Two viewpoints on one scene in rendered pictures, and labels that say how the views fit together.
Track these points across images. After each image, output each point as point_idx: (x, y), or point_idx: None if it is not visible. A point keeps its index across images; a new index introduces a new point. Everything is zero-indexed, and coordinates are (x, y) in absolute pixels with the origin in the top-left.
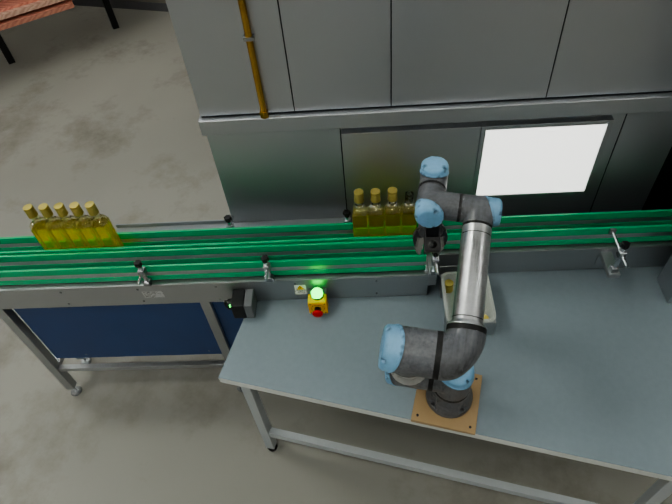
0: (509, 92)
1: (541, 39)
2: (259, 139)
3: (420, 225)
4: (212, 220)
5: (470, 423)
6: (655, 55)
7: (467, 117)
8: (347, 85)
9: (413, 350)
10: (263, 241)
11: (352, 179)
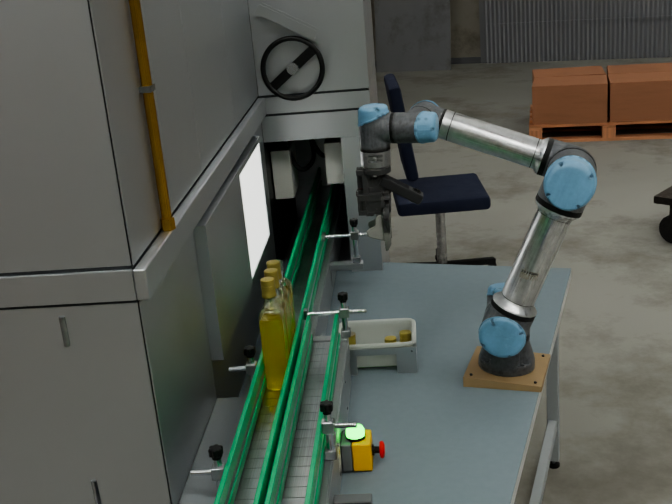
0: (227, 126)
1: (223, 57)
2: (165, 284)
3: (386, 196)
4: None
5: (538, 355)
6: (245, 65)
7: (230, 163)
8: (185, 150)
9: (582, 156)
10: (273, 429)
11: (219, 305)
